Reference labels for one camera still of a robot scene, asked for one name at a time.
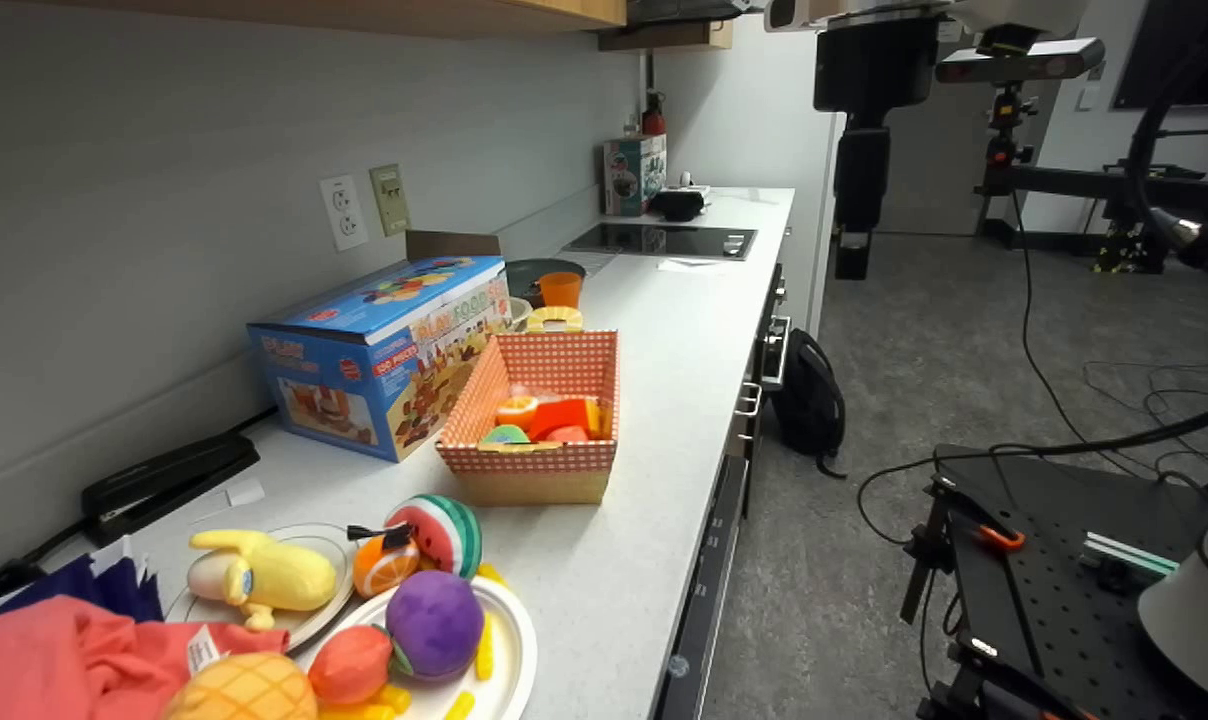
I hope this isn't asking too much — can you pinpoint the orange plush toy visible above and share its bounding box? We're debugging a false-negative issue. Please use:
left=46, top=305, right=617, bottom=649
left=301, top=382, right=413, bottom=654
left=496, top=394, right=614, bottom=439

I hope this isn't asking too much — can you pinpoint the red checkered basket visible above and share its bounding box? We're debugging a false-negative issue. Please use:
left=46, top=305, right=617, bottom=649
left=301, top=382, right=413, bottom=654
left=435, top=331, right=617, bottom=505

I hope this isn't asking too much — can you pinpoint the green plush toy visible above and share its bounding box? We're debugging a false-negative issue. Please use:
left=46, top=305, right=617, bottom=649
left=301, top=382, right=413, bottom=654
left=481, top=424, right=532, bottom=450

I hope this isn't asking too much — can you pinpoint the blue toy food box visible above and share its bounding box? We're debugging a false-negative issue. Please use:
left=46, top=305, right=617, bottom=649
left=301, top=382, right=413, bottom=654
left=253, top=258, right=510, bottom=460

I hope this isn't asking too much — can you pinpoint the watermelon plush toy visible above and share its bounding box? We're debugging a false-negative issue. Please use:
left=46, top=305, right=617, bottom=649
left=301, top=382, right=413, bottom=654
left=348, top=494, right=484, bottom=596

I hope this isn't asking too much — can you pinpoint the purple plush toy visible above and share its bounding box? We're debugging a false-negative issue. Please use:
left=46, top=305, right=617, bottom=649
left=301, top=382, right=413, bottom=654
left=385, top=574, right=484, bottom=683

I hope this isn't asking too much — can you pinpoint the peach plush toy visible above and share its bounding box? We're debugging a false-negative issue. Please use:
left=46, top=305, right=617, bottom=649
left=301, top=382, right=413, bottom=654
left=308, top=623, right=394, bottom=706

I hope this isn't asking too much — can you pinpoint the yellow banana plush toy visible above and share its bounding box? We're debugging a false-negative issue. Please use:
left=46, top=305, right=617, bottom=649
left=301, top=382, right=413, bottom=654
left=189, top=529, right=342, bottom=630

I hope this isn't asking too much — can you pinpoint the pineapple plush toy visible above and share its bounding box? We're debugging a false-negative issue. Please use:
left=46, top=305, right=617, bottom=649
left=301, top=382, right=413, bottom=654
left=164, top=654, right=317, bottom=720

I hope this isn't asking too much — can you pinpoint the orange plastic cup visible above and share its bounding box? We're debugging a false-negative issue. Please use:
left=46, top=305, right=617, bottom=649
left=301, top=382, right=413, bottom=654
left=537, top=272, right=585, bottom=310

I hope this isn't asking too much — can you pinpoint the black induction cooktop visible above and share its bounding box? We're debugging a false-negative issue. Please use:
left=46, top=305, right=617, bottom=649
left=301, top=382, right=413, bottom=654
left=570, top=226, right=758, bottom=261

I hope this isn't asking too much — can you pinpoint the black backpack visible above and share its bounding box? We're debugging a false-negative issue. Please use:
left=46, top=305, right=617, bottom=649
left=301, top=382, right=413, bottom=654
left=778, top=329, right=850, bottom=479

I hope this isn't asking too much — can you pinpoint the white paper plate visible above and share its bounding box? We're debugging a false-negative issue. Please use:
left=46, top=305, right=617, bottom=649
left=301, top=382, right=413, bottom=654
left=189, top=529, right=354, bottom=649
left=301, top=577, right=541, bottom=720

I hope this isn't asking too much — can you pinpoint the wooden upper cabinet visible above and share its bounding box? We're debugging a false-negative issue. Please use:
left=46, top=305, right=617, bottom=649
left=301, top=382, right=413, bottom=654
left=47, top=0, right=627, bottom=35

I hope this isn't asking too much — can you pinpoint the black perforated robot table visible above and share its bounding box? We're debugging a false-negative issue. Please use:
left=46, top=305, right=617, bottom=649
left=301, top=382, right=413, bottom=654
left=933, top=456, right=1208, bottom=720

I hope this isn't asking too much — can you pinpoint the pink cloth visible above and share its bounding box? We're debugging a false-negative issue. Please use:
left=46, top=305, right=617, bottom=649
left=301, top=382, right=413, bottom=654
left=0, top=596, right=289, bottom=720

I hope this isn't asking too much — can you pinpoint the beige wall switch plate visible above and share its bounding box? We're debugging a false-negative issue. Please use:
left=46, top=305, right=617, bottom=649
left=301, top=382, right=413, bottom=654
left=369, top=164, right=410, bottom=235

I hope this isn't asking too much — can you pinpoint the white wall outlet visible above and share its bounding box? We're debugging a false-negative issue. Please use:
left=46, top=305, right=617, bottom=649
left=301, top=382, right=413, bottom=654
left=319, top=175, right=369, bottom=254

